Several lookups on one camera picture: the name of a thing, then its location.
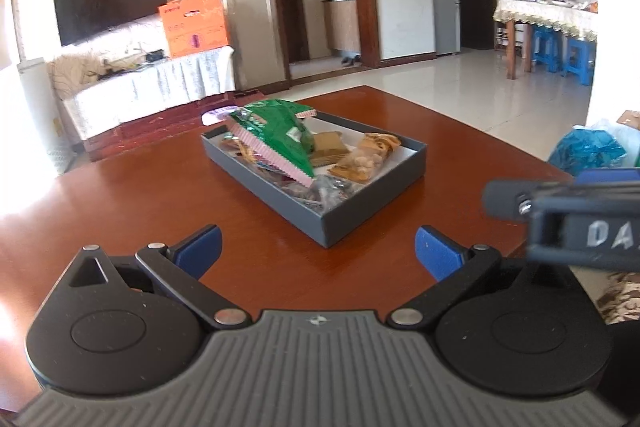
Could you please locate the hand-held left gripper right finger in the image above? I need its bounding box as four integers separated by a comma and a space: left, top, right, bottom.
388, 225, 576, 333

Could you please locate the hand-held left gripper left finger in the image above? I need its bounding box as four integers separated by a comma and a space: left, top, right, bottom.
67, 223, 251, 333

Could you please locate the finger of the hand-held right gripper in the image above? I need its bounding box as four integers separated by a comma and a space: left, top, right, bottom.
482, 167, 640, 221

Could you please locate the grey tray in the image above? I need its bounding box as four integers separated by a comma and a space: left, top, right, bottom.
201, 109, 427, 249

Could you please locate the orange nut snack packet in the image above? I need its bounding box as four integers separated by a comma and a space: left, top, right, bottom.
327, 133, 402, 184

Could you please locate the clear grey snack packet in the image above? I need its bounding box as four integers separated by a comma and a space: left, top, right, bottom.
280, 174, 362, 214

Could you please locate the green snack packet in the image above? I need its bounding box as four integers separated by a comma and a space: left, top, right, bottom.
225, 99, 317, 188

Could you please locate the brown snack packet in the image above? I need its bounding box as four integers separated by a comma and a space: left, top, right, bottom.
306, 132, 351, 166

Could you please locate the floral patterned cloth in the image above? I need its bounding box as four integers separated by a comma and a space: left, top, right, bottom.
594, 271, 640, 324

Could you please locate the blue plastic bag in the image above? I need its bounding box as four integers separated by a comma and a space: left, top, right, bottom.
547, 126, 627, 175

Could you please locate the white plastic bag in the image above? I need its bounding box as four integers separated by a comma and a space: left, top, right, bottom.
587, 118, 640, 168

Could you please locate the dark wooden television cabinet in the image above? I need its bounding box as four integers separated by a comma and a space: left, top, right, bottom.
82, 94, 261, 162

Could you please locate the purple plastic bottle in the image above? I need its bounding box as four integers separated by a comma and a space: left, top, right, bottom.
201, 106, 241, 126

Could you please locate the TV cabinet with cloth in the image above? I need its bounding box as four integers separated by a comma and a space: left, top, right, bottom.
47, 46, 237, 140

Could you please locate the dining table with lace cloth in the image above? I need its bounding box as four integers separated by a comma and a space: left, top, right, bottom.
492, 0, 598, 80

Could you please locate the white chest freezer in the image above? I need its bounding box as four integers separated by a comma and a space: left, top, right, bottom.
16, 57, 68, 178

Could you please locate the orange cardboard box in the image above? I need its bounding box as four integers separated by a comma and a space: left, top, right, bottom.
158, 0, 232, 59

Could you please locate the wooden kitchen cabinet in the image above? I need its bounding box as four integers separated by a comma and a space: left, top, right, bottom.
322, 0, 362, 56

